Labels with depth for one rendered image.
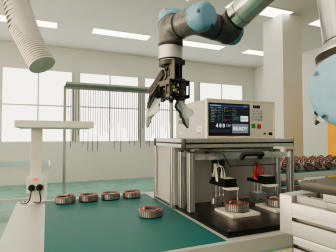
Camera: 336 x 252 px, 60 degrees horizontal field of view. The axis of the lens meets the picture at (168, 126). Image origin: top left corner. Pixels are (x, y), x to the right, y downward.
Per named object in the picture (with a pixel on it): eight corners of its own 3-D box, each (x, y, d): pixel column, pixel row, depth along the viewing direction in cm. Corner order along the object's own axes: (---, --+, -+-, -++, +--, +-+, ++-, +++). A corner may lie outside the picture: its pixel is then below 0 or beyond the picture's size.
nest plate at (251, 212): (260, 215, 132) (260, 212, 132) (232, 218, 126) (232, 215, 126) (240, 207, 146) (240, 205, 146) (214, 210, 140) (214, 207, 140)
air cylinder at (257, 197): (266, 202, 158) (266, 191, 158) (255, 203, 155) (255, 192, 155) (260, 200, 163) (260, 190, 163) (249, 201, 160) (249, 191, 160)
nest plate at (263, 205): (300, 209, 141) (300, 207, 141) (276, 213, 136) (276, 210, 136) (277, 203, 155) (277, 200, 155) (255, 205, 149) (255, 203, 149)
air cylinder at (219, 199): (228, 206, 149) (228, 195, 149) (216, 207, 146) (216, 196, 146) (223, 204, 153) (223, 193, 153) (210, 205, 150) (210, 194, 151)
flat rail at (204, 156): (290, 156, 162) (290, 151, 162) (191, 160, 138) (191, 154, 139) (289, 156, 163) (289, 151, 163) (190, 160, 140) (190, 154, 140)
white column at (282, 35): (304, 199, 518) (301, 16, 530) (284, 201, 501) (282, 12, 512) (283, 194, 565) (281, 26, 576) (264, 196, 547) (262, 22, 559)
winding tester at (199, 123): (275, 138, 163) (274, 101, 163) (207, 138, 146) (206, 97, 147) (233, 137, 199) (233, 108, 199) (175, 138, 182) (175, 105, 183)
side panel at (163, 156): (176, 208, 153) (176, 147, 154) (171, 209, 152) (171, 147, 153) (158, 198, 179) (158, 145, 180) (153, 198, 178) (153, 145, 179)
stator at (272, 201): (294, 207, 142) (294, 199, 142) (275, 208, 138) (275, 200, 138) (278, 202, 153) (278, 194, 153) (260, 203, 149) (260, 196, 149)
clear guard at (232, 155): (276, 164, 126) (276, 150, 126) (229, 166, 117) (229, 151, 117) (232, 158, 156) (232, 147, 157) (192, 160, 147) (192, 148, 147)
